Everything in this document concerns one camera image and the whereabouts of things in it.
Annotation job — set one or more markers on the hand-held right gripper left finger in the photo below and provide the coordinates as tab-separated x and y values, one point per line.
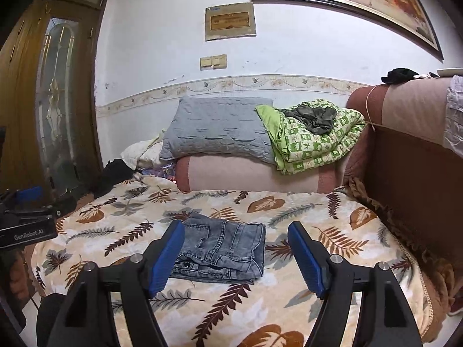
168	260

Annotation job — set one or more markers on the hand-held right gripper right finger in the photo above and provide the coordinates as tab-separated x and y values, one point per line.
307	260

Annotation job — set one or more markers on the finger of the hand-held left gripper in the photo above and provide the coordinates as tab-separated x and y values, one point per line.
63	206
30	193

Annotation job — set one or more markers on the blue denim pants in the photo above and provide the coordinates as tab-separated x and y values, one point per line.
224	245

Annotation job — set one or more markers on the leaf print blanket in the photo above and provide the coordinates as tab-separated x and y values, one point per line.
325	209

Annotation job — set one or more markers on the large black cloth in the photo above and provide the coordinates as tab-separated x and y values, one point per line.
112	177

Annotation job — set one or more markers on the colourful printed packet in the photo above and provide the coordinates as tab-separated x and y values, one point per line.
162	171

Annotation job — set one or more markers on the cream floral pillow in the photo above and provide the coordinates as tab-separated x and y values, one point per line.
139	151

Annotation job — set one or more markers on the brown ruffled sofa cover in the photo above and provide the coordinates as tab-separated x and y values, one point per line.
398	231

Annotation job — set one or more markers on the wooden door with glass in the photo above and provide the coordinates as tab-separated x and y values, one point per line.
18	90

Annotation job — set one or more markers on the green patterned quilt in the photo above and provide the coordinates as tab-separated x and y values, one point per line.
318	144

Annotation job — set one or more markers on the pink brown sofa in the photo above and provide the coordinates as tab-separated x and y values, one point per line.
408	173

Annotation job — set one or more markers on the grey pillow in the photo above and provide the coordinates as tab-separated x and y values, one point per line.
217	126

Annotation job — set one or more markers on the dark green garment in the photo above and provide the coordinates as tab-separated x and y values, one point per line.
318	117

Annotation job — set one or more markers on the white lace cloth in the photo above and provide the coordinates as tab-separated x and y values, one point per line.
455	115

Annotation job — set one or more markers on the small black cloth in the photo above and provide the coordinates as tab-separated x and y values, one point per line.
399	75

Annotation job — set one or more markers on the white plate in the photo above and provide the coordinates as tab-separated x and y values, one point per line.
452	71

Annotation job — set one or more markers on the beige wall switch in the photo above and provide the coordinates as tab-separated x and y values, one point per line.
219	61
206	63

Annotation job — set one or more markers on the beige wall plaque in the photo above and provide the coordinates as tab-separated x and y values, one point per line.
229	21

